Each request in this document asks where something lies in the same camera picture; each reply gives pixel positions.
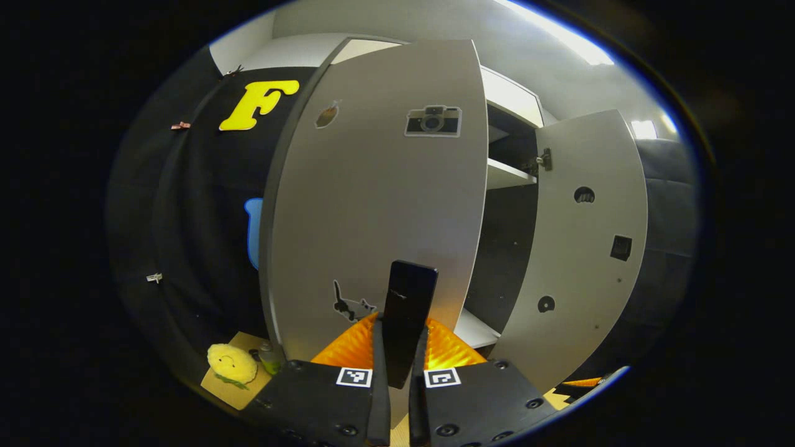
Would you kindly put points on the yellow plush toy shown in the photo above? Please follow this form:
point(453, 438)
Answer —
point(231, 365)

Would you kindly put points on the white cabinet shelf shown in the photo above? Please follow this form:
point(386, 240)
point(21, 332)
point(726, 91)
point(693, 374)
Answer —
point(475, 329)
point(506, 175)

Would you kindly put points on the grey cabinet door camera sticker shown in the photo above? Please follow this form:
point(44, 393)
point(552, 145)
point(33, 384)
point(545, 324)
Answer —
point(372, 205)

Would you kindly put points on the green drink bottle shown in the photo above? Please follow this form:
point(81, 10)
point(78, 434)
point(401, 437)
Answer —
point(270, 360)

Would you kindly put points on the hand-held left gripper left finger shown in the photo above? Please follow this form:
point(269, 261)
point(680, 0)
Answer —
point(323, 403)

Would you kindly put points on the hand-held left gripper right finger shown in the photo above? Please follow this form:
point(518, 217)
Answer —
point(478, 403)

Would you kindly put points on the rectangular ceiling light panel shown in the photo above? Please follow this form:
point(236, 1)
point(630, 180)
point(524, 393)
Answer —
point(644, 129)

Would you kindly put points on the black cloth clip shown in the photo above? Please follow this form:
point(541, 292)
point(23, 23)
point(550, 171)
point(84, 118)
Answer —
point(233, 71)

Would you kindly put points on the grey double-door shoe cabinet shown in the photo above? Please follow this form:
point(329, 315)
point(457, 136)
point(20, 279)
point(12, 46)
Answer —
point(503, 248)

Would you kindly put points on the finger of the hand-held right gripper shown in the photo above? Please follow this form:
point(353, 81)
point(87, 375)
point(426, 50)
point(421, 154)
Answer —
point(584, 382)

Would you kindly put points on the metal door hinge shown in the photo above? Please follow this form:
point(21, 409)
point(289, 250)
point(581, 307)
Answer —
point(545, 159)

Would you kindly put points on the grey cabinet door headphone sticker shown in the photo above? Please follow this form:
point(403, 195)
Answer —
point(577, 261)

